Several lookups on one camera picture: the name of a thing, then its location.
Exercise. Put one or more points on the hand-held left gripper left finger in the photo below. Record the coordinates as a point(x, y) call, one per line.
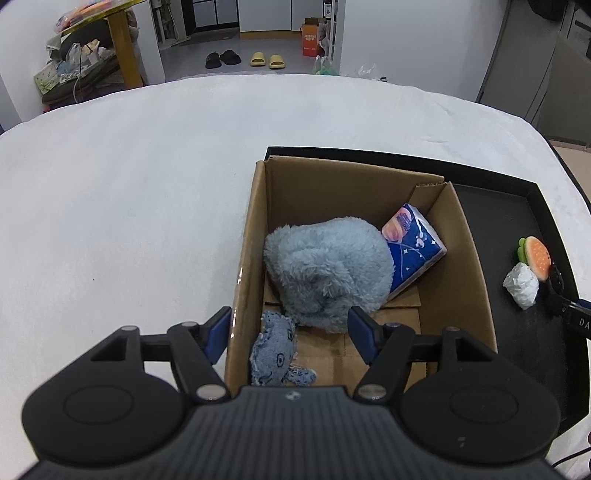
point(219, 334)

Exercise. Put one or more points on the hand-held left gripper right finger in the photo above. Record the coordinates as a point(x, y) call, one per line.
point(362, 334)

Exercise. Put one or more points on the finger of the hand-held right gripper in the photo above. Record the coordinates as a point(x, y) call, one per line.
point(568, 307)

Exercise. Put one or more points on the white tissue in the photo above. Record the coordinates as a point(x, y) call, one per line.
point(521, 286)

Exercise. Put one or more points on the small denim octopus toy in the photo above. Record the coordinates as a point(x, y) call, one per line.
point(274, 346)

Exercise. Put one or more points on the hamburger plush toy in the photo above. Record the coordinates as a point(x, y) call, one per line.
point(535, 256)

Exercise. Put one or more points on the blue fluffy plush toy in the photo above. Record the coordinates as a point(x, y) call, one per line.
point(323, 263)

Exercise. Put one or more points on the brown cardboard box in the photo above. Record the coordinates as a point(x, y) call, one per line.
point(471, 286)

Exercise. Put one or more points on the blue tissue pack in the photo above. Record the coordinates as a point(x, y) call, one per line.
point(415, 249)

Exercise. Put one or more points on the black shallow tray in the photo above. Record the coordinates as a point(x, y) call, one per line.
point(503, 221)

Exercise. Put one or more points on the grey padded panel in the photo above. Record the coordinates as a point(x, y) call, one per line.
point(568, 92)

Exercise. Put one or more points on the clear plastic bag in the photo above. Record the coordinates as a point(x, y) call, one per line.
point(371, 73)

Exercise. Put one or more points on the grey door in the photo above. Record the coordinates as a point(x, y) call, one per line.
point(512, 46)

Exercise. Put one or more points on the green plastic bag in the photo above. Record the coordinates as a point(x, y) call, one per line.
point(325, 67)

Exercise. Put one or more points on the black slipper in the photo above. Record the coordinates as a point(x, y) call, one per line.
point(213, 60)
point(230, 57)

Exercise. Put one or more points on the cluttered dark chair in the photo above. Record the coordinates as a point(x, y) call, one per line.
point(69, 87)

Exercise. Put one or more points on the orange cardboard carton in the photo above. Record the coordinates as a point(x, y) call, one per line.
point(310, 41)

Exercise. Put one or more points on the black hanging bag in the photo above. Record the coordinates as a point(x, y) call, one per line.
point(549, 8)

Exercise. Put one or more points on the round table with yellow legs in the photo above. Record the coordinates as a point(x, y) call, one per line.
point(124, 50)

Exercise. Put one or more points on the white narrow shelf cart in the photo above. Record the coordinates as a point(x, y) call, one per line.
point(331, 27)

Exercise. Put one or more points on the black framed glass door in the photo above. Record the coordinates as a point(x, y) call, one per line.
point(214, 14)

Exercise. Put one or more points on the white kitchen cabinet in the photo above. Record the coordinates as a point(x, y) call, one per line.
point(268, 14)

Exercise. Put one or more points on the orange snack packets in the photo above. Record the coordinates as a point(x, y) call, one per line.
point(87, 9)

